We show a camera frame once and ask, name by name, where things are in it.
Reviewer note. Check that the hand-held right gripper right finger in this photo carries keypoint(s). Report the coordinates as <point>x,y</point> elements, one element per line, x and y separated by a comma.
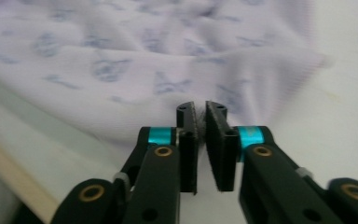
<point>222,155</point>

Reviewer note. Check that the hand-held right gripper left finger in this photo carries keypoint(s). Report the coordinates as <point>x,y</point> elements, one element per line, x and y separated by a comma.
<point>188,155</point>

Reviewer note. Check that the light purple towel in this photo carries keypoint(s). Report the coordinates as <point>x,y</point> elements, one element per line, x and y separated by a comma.
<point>121,62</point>

